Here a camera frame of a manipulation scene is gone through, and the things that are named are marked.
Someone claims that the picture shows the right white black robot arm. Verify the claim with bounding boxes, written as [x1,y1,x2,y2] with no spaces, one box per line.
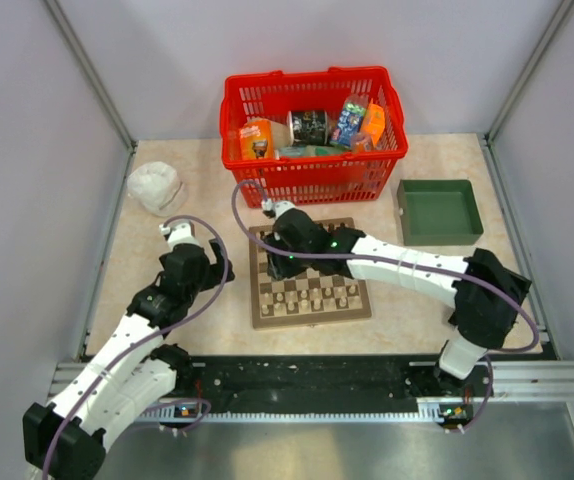
[262,201,531,396]

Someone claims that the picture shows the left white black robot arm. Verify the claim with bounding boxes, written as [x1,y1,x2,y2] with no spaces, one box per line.
[22,237,234,479]

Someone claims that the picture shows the wooden chess board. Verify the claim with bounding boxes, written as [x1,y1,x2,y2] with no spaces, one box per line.
[249,241,372,330]

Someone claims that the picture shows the green pouch package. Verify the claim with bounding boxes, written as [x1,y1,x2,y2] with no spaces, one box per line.
[275,145,346,159]

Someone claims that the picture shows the red plastic shopping basket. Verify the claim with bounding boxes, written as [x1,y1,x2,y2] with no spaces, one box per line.
[220,66,408,204]

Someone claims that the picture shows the white crumpled cloth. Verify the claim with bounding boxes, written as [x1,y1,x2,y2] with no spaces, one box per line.
[126,161,187,217]

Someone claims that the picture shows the orange razor package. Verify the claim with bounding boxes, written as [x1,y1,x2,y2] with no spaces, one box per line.
[238,118,274,161]

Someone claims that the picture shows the black printed can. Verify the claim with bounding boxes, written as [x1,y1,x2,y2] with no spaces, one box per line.
[287,109,329,146]

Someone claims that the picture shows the blue snack package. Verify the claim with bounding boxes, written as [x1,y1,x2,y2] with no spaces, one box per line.
[329,93,369,149]

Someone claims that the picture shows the orange carton package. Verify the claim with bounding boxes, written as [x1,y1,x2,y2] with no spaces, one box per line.
[351,103,385,153]

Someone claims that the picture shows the green plastic tray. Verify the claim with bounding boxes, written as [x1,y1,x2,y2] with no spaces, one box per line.
[396,179,484,246]

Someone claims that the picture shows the black stand block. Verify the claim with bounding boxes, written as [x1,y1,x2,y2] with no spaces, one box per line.
[503,268,532,307]

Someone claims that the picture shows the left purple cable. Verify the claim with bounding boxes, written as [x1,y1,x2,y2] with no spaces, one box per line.
[41,215,230,480]

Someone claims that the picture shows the purple cable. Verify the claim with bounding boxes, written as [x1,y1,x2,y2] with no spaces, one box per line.
[230,179,539,353]
[41,215,230,480]

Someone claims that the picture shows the black mounting base rail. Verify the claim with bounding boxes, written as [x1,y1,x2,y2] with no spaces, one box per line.
[136,353,473,415]

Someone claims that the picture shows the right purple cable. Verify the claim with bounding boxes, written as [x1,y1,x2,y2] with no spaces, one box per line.
[230,179,539,353]

